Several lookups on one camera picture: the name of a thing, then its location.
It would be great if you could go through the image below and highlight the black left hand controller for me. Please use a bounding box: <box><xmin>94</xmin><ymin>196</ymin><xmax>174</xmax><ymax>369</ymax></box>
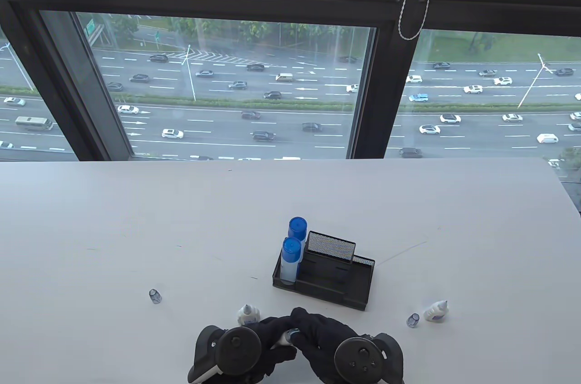
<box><xmin>187</xmin><ymin>325</ymin><xmax>263</xmax><ymax>384</ymax></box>

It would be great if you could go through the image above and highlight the clear tall glue bottle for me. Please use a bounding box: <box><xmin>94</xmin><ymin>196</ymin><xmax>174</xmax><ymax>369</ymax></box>
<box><xmin>280</xmin><ymin>259</ymin><xmax>300</xmax><ymax>286</ymax></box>

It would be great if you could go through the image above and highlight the black mesh desk organizer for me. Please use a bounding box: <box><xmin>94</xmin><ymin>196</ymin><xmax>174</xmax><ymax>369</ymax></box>
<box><xmin>272</xmin><ymin>231</ymin><xmax>375</xmax><ymax>311</ymax></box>

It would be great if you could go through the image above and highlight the black window frame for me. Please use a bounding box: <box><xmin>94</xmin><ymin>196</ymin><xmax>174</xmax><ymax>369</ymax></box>
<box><xmin>0</xmin><ymin>0</ymin><xmax>581</xmax><ymax>162</ymax></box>

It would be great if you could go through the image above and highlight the person's left hand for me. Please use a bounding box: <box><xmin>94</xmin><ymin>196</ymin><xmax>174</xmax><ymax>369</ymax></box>
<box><xmin>213</xmin><ymin>315</ymin><xmax>300</xmax><ymax>384</ymax></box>

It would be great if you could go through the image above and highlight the blue bottle cap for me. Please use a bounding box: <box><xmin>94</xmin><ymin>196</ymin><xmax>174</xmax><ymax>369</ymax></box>
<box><xmin>281</xmin><ymin>237</ymin><xmax>303</xmax><ymax>263</ymax></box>
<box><xmin>288</xmin><ymin>216</ymin><xmax>308</xmax><ymax>240</ymax></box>

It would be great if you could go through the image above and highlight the white looped blind cord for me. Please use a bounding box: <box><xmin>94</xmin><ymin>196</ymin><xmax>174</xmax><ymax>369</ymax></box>
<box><xmin>398</xmin><ymin>0</ymin><xmax>436</xmax><ymax>41</ymax></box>

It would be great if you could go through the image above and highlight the person's right hand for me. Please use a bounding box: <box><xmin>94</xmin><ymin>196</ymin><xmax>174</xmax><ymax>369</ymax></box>
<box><xmin>290</xmin><ymin>307</ymin><xmax>392</xmax><ymax>384</ymax></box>

